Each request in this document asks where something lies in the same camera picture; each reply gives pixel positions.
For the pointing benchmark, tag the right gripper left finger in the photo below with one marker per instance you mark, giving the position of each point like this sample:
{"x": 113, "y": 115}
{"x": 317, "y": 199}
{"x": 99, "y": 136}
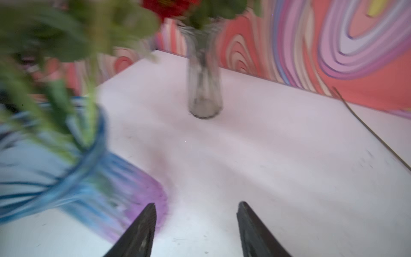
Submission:
{"x": 137, "y": 240}

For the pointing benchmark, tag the red flower stem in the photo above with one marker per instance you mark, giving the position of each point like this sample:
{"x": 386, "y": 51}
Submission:
{"x": 169, "y": 8}

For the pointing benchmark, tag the white green flower bunch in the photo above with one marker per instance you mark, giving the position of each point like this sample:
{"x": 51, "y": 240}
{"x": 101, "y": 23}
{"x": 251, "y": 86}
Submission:
{"x": 50, "y": 66}

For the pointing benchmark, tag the blue purple glass vase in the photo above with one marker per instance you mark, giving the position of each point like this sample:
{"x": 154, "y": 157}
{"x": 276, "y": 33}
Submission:
{"x": 98, "y": 188}

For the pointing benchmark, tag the clear ribbed glass vase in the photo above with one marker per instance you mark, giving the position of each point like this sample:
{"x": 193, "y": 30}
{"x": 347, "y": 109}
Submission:
{"x": 204, "y": 94}

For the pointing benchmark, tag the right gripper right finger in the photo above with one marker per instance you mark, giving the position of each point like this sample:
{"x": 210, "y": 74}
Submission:
{"x": 256, "y": 239}

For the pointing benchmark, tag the thin loose stem on table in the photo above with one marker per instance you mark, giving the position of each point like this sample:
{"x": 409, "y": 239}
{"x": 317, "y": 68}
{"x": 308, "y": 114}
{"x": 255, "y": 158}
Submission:
{"x": 373, "y": 133}

